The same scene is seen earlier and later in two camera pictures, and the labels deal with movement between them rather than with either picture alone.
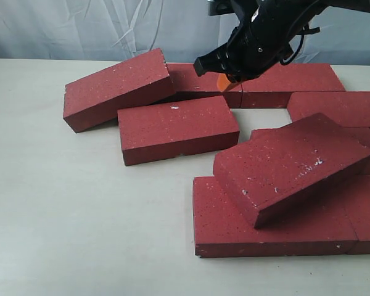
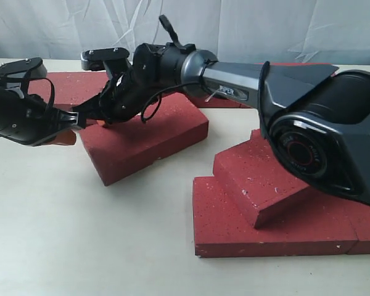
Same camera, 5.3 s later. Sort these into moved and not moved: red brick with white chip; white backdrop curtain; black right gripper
Moved: black right gripper; red brick with white chip
Not moved: white backdrop curtain
